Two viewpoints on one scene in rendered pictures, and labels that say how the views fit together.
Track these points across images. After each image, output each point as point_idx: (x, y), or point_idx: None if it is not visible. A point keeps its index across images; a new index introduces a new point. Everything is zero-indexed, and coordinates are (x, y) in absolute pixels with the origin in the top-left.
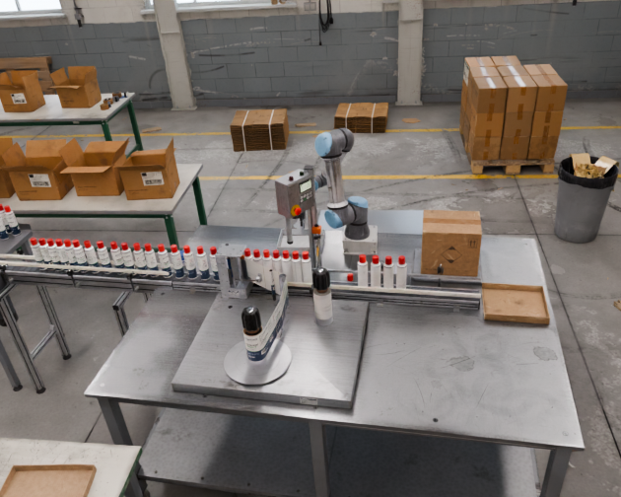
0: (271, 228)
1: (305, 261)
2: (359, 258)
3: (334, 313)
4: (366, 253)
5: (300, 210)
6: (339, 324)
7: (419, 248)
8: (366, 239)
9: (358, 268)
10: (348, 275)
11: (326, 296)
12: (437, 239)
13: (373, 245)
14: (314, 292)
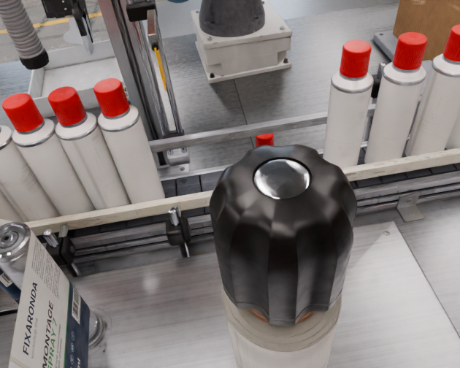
0: (16, 62)
1: (117, 125)
2: (343, 63)
3: None
4: (266, 69)
5: None
6: None
7: (384, 32)
8: (262, 29)
9: (337, 105)
10: (261, 136)
11: (331, 331)
12: None
13: (283, 41)
14: (244, 327)
